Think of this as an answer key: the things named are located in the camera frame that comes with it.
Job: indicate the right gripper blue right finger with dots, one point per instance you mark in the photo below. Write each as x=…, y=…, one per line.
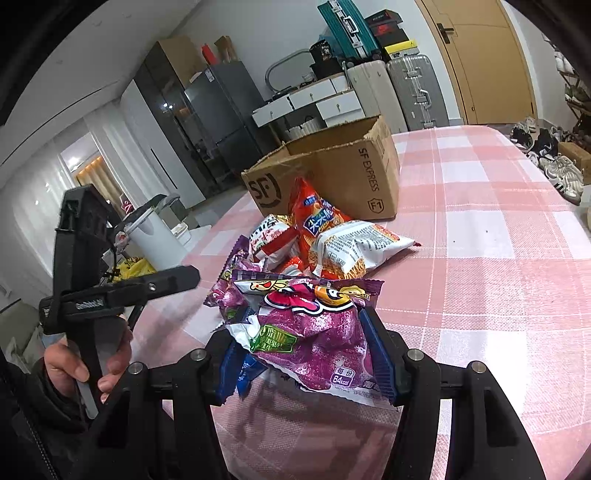
x=381, y=349

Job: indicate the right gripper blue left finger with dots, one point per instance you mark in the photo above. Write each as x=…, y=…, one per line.
x=229, y=370

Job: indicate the purple snack bag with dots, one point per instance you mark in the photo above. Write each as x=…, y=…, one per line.
x=309, y=329
x=224, y=294

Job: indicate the purple snack bag front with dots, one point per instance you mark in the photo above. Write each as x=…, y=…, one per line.
x=309, y=329

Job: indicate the white fries snack bag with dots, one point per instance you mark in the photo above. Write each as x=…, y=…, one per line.
x=353, y=249

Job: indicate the red wafer snack pack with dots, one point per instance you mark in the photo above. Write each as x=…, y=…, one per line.
x=291, y=267

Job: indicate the white red Korean noodle bag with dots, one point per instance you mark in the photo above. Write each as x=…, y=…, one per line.
x=272, y=241

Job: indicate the red orange chips bag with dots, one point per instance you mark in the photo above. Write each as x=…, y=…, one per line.
x=311, y=215

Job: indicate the blue cookie snack pack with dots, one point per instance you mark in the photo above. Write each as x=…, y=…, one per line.
x=251, y=369

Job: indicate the person's left hand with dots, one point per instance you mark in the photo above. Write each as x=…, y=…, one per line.
x=64, y=367

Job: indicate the white kettle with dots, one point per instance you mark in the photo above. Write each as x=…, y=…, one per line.
x=152, y=236

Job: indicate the pink checkered tablecloth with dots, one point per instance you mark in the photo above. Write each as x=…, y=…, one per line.
x=501, y=275

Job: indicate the brown SF cardboard box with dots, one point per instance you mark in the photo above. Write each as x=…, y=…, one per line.
x=355, y=166

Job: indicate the black glass cabinet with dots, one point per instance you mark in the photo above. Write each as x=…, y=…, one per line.
x=164, y=95

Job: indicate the dark grey refrigerator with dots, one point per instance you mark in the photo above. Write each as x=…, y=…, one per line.
x=223, y=97

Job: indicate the white drawer desk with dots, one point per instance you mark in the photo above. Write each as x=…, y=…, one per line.
x=322, y=104

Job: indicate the pile of shoes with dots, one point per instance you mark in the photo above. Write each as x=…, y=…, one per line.
x=541, y=147

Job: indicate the beige suitcase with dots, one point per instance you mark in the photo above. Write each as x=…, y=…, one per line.
x=376, y=93

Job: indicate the silver grey suitcase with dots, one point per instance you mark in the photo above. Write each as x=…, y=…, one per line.
x=419, y=93

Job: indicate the small brown shoe box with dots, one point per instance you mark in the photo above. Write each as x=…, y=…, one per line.
x=580, y=156

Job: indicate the oval mirror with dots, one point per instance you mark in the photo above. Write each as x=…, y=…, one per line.
x=290, y=71

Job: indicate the stacked shoe boxes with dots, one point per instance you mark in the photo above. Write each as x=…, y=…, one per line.
x=386, y=27

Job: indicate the teal suitcase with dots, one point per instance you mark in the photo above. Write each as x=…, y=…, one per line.
x=350, y=30

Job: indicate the wooden shoe rack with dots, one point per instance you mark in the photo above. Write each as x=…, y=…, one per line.
x=577, y=94

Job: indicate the wooden door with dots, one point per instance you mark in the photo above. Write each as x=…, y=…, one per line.
x=484, y=59

